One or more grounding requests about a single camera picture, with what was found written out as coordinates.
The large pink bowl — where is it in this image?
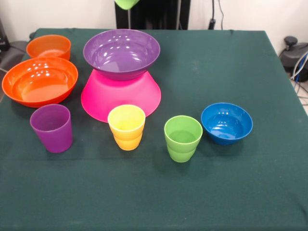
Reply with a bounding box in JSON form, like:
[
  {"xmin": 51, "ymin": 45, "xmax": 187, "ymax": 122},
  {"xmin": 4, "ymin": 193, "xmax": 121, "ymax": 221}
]
[{"xmin": 80, "ymin": 69, "xmax": 162, "ymax": 123}]

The purple bowl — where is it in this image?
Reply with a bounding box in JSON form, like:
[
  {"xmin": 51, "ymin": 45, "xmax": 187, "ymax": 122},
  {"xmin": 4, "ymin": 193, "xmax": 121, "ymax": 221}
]
[{"xmin": 83, "ymin": 29, "xmax": 161, "ymax": 81}]

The green bowl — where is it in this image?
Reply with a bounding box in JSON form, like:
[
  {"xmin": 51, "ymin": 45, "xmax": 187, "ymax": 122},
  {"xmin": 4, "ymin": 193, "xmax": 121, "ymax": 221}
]
[{"xmin": 114, "ymin": 0, "xmax": 141, "ymax": 10}]

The large orange bowl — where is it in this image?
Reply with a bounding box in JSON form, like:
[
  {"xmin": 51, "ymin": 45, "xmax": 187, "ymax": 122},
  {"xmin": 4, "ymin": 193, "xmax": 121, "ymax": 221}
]
[{"xmin": 1, "ymin": 56, "xmax": 79, "ymax": 108}]

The yellow cup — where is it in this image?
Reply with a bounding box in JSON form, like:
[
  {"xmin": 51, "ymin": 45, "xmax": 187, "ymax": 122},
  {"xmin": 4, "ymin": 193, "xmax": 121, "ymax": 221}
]
[{"xmin": 107, "ymin": 104, "xmax": 146, "ymax": 151}]

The green cup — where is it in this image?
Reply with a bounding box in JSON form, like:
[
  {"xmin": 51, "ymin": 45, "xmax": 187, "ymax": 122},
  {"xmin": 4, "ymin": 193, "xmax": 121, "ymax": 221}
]
[{"xmin": 164, "ymin": 115, "xmax": 203, "ymax": 163}]

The blue bowl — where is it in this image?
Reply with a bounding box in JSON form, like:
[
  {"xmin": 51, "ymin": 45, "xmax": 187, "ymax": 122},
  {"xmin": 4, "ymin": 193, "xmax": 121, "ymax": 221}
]
[{"xmin": 201, "ymin": 102, "xmax": 254, "ymax": 145}]

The dark green tablecloth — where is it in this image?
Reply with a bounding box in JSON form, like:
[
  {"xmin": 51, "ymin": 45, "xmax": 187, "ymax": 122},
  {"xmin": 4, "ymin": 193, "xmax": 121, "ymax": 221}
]
[{"xmin": 0, "ymin": 28, "xmax": 308, "ymax": 231}]

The purple cup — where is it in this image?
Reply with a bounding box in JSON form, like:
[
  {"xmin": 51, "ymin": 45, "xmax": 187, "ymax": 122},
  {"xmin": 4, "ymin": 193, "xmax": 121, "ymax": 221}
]
[{"xmin": 29, "ymin": 103, "xmax": 74, "ymax": 154}]

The small orange bowl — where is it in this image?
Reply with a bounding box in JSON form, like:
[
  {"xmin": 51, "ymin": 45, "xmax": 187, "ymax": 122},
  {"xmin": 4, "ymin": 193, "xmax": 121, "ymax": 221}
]
[{"xmin": 26, "ymin": 34, "xmax": 72, "ymax": 61}]

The black wall cable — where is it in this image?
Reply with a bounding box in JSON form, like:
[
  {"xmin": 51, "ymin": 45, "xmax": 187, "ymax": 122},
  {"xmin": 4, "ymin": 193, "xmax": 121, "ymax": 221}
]
[{"xmin": 208, "ymin": 0, "xmax": 225, "ymax": 31}]

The tangle of cables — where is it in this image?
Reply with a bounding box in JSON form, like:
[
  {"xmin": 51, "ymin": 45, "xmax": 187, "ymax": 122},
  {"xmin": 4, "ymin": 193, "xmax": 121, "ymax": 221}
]
[{"xmin": 290, "ymin": 52, "xmax": 308, "ymax": 106}]

